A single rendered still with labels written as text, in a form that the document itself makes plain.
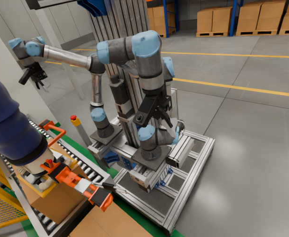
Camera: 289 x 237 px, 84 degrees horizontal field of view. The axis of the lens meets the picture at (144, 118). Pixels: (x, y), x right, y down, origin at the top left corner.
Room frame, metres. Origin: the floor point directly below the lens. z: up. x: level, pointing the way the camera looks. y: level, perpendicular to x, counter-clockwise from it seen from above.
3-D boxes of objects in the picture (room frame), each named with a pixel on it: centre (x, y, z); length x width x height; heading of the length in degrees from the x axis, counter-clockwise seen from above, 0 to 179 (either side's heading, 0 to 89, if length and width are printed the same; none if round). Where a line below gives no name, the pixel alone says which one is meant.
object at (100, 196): (0.41, 0.30, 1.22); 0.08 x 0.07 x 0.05; 51
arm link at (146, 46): (0.48, -0.05, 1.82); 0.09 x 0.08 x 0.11; 165
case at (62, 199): (1.00, 0.96, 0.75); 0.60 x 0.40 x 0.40; 39
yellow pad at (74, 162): (0.87, 0.70, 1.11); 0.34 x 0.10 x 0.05; 51
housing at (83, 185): (0.50, 0.40, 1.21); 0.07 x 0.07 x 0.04; 51
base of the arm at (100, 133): (1.12, 0.36, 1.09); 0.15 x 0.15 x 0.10
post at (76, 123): (1.50, 0.75, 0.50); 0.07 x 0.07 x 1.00; 43
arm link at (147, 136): (0.77, 0.00, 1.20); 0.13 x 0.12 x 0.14; 75
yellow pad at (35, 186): (0.72, 0.82, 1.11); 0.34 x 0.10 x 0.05; 51
